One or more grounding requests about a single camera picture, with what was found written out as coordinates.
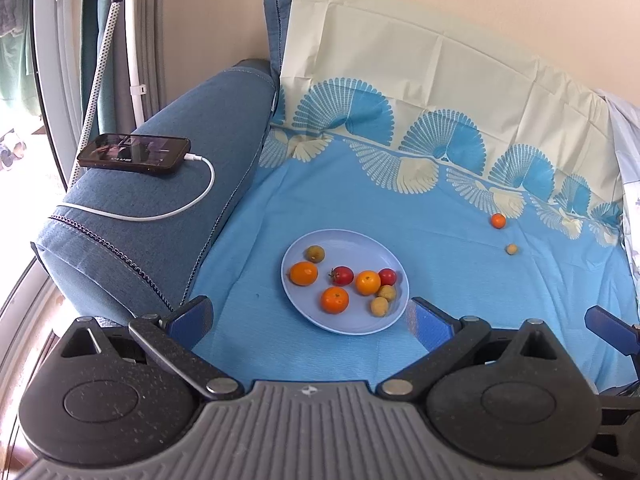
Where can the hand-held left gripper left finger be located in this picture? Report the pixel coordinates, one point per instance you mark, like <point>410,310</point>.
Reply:
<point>190,321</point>

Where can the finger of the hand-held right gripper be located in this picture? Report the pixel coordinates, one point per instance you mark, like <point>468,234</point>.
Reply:
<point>602,317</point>

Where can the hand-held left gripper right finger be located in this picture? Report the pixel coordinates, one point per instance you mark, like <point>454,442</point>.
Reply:
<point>429,325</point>

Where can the tan longan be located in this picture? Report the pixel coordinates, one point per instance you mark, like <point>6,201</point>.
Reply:
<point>315,253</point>
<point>386,292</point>
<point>511,249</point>
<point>379,306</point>

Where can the red cherry tomato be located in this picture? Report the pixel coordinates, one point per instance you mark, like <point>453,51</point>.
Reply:
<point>341,275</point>
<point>387,276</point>

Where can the small orange tangerine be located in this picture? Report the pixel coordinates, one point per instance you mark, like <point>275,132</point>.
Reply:
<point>304,273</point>
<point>368,282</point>
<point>335,299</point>
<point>498,220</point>

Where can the lavender plastic plate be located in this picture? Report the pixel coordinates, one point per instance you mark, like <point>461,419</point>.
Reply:
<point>350,245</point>

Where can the blue fan-patterned bedsheet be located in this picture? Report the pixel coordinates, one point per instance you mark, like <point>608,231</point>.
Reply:
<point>450,270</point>

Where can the blue denim sofa armrest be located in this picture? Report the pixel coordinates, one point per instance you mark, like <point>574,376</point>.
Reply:
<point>165,240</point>

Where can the pale blue patterned blanket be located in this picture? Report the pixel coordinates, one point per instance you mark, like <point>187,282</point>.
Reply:
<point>631,160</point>

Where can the black smartphone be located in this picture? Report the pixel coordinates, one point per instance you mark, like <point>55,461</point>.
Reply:
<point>134,155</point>

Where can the white dotted pole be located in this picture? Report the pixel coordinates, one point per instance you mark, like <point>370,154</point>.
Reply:
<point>100,72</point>

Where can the teal curtain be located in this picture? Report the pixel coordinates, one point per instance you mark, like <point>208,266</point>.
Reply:
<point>100,60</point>

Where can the white pipe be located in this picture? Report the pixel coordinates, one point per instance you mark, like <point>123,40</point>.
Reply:
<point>132,35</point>

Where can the green hanging garment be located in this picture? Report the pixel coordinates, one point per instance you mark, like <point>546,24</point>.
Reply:
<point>12,70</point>

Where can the white window frame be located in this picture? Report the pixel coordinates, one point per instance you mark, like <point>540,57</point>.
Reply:
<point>50,60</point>

